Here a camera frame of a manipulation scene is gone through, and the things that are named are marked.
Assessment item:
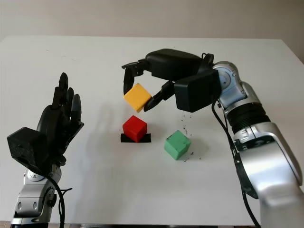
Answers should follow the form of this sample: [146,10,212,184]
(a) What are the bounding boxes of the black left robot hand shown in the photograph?
[35,72,85,167]

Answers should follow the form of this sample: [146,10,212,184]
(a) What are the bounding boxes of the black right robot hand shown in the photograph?
[121,48,215,113]

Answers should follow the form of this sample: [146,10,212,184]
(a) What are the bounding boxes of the yellow cube block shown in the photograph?
[123,83,152,113]

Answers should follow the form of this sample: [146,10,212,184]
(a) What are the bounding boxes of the red cube block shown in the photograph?
[122,115,148,143]

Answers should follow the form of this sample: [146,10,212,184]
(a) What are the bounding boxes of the green cube block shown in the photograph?
[164,130,192,161]

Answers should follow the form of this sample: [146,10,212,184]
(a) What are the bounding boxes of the black tape strip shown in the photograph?
[120,133,152,144]

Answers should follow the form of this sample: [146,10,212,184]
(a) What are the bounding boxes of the dark robot torso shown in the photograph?
[79,224,252,228]

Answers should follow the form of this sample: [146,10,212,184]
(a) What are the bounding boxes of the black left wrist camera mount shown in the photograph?
[7,127,48,176]

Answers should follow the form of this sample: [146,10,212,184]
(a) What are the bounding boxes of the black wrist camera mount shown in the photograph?
[7,127,48,176]
[174,70,220,113]

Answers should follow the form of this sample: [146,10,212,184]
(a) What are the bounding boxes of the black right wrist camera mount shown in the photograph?
[174,70,220,113]

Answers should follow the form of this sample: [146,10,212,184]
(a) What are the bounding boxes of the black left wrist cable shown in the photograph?
[44,175,73,228]

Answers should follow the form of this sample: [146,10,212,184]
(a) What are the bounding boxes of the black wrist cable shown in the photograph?
[210,97,261,228]
[44,175,73,228]

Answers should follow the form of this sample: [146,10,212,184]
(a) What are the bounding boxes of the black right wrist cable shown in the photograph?
[210,97,261,228]

